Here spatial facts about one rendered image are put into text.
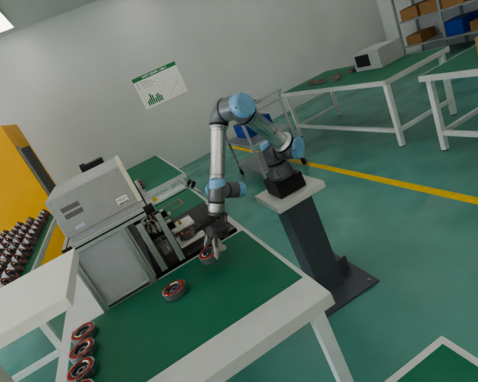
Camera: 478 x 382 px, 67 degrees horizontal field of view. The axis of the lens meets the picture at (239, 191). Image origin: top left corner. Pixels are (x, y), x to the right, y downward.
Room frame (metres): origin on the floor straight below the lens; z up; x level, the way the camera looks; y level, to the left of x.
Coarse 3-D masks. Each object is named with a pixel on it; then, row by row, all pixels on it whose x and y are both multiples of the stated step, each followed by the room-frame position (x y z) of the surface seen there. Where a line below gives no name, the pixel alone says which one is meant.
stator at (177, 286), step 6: (174, 282) 1.44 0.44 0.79; (180, 282) 1.42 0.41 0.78; (168, 288) 1.43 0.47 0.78; (174, 288) 1.42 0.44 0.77; (180, 288) 1.37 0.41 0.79; (186, 288) 1.39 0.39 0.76; (162, 294) 1.39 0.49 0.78; (168, 294) 1.36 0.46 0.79; (174, 294) 1.35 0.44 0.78; (180, 294) 1.36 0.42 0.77; (168, 300) 1.36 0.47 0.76; (174, 300) 1.36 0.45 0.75
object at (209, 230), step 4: (208, 212) 1.52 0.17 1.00; (224, 212) 1.54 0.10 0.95; (216, 216) 1.50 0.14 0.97; (220, 216) 1.51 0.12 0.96; (224, 216) 1.51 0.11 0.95; (216, 220) 1.50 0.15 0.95; (220, 220) 1.51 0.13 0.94; (224, 220) 1.51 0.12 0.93; (212, 224) 1.49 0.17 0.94; (216, 224) 1.50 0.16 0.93; (220, 224) 1.50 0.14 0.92; (224, 224) 1.51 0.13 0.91; (208, 228) 1.51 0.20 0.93; (212, 228) 1.47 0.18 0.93; (216, 228) 1.48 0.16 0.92; (220, 228) 1.48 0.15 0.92; (224, 228) 1.49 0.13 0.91; (208, 232) 1.50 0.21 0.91; (212, 232) 1.47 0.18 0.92; (216, 232) 1.47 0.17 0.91; (220, 232) 1.49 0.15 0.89; (224, 232) 1.48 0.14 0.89; (208, 236) 1.51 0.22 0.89; (220, 236) 1.48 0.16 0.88; (224, 236) 1.48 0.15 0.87
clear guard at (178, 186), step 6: (168, 186) 1.97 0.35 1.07; (174, 186) 1.92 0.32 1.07; (180, 186) 1.87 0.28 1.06; (186, 186) 1.82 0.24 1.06; (156, 192) 1.98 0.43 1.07; (162, 192) 1.92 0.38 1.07; (168, 192) 1.87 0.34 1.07; (174, 192) 1.82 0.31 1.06; (180, 192) 1.78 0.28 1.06; (150, 198) 1.91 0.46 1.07; (162, 198) 1.81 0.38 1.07; (168, 198) 1.76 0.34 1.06; (156, 204) 1.75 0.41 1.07
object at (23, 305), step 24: (48, 264) 1.15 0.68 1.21; (72, 264) 1.06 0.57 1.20; (0, 288) 1.12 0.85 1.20; (24, 288) 1.02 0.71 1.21; (48, 288) 0.94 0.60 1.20; (72, 288) 0.92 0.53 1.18; (0, 312) 0.92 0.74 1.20; (24, 312) 0.85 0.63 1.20; (48, 312) 0.82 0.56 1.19; (0, 336) 0.79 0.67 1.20
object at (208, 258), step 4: (204, 248) 1.52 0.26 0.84; (208, 248) 1.51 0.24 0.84; (212, 248) 1.51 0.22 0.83; (200, 252) 1.50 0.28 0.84; (204, 252) 1.50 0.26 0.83; (208, 252) 1.49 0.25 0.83; (212, 252) 1.45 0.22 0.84; (220, 252) 1.45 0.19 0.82; (200, 256) 1.47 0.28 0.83; (204, 256) 1.45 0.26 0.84; (208, 256) 1.43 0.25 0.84; (212, 256) 1.43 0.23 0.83; (200, 260) 1.45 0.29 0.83; (204, 260) 1.43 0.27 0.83; (208, 260) 1.43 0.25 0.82; (212, 260) 1.43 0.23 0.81; (204, 264) 1.44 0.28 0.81; (208, 264) 1.43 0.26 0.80
